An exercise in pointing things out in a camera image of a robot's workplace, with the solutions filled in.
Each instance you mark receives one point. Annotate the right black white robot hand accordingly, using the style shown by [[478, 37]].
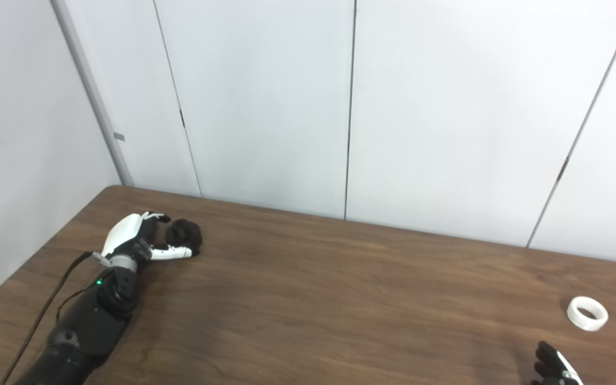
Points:
[[551, 369]]

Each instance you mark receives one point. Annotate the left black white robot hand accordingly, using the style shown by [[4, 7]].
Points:
[[123, 232]]

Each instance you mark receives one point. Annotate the round black plastic part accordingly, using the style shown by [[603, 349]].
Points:
[[186, 232]]

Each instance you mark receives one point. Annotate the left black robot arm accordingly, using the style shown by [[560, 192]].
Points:
[[91, 326]]

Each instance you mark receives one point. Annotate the small grey wall tag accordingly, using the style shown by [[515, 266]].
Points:
[[118, 137]]

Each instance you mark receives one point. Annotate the grey wall corner trim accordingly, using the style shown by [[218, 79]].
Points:
[[94, 96]]

